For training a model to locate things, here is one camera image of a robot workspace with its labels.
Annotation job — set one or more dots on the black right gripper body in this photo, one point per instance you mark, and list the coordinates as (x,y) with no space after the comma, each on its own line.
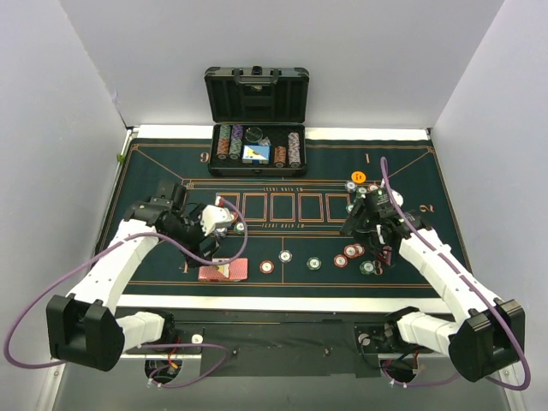
(357,223)

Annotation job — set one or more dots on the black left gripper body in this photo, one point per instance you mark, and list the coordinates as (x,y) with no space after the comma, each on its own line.
(205,243)

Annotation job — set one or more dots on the red playing card deck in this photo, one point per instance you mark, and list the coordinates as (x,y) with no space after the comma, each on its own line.
(224,272)

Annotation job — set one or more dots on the orange big blind button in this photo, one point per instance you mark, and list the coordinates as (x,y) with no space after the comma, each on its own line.
(358,177)

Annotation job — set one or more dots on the green poker chip stack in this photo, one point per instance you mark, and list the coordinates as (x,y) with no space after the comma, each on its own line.
(314,264)

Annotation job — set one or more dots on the red poker chip stack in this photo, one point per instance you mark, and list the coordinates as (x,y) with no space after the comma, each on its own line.
(266,267)

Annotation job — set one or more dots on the blue poker chip stack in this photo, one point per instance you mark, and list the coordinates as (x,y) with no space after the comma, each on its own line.
(285,256)

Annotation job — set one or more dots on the red triangular dealer button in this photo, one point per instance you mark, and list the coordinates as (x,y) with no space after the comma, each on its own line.
(386,256)

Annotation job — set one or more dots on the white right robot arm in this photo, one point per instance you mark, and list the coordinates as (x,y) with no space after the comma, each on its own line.
(486,333)

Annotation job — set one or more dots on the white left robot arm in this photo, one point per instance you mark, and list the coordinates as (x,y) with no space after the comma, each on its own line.
(82,326)

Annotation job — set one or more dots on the green poker table mat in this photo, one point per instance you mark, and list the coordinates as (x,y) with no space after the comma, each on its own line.
(303,215)

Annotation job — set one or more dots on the green red chips in case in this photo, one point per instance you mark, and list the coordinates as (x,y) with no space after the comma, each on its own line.
(223,142)

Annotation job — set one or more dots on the purple green chips in case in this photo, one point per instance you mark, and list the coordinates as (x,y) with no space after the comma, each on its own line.
(235,141)

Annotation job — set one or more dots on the lilac chips in case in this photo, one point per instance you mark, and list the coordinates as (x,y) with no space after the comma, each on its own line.
(294,153)

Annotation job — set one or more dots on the orange chips in case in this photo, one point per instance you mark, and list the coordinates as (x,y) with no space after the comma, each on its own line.
(280,155)

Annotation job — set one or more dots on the blue card box in case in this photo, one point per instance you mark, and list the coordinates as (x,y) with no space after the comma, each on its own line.
(256,154)

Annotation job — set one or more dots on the black round button in case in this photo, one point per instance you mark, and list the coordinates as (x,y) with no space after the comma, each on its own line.
(253,134)

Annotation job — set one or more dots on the black poker chip case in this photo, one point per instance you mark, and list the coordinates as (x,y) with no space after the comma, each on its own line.
(273,99)

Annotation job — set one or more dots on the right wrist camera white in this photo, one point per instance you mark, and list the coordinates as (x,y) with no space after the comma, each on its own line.
(395,198)

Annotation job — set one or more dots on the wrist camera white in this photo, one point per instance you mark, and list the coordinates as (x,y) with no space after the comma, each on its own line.
(215,217)
(395,198)

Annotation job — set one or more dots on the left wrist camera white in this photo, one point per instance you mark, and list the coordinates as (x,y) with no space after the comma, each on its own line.
(215,217)

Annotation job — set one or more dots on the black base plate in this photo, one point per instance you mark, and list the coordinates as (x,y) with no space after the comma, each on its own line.
(285,344)

